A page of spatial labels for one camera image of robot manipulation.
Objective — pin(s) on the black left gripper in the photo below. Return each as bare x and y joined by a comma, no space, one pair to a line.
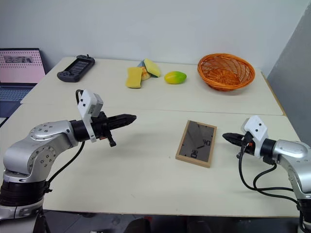
100,125

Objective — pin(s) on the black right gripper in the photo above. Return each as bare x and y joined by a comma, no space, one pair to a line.
246,145

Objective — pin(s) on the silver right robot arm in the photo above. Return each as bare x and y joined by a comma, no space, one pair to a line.
289,148

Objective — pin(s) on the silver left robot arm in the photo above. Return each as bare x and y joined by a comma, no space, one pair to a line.
48,132

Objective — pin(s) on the wooden framed digital clock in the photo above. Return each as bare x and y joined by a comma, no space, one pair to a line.
196,140

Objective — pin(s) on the plain yellow sponge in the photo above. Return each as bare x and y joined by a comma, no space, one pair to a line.
133,77

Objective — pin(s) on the orange toy bread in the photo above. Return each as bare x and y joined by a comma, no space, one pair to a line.
145,74

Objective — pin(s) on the blue cloth piece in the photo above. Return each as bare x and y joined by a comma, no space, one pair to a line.
141,64

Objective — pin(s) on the yellow sponge with green pad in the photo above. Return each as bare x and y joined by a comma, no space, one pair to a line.
151,66

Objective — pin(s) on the orange wicker basket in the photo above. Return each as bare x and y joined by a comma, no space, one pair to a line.
226,72

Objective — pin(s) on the yellow green toy mango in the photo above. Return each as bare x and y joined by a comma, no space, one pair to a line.
175,77

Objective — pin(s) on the black handheld game controller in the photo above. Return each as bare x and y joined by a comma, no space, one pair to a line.
75,69

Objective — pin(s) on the grey partition board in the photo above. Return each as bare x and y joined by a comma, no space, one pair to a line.
294,60

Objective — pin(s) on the dark rounded shape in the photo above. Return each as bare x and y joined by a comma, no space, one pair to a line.
139,225

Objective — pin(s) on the grey laptop with pink screen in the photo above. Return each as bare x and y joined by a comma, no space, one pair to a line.
19,63

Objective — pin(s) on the white robot torso shell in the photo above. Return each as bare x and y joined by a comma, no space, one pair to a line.
17,213

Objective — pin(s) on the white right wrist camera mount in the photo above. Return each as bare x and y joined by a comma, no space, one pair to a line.
255,126

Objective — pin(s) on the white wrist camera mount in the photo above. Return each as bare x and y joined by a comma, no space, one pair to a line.
86,102
255,126

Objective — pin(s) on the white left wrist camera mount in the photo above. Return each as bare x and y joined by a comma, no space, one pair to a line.
86,102

